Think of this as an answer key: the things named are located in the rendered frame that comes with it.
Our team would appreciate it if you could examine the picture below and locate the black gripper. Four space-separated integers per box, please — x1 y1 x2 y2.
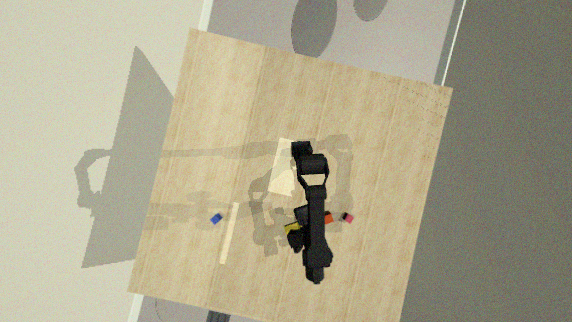
294 204 308 237

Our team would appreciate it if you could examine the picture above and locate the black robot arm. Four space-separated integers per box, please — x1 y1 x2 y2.
287 141 333 284

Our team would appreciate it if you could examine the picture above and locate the yellow bar with black and red end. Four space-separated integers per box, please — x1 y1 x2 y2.
284 210 333 234

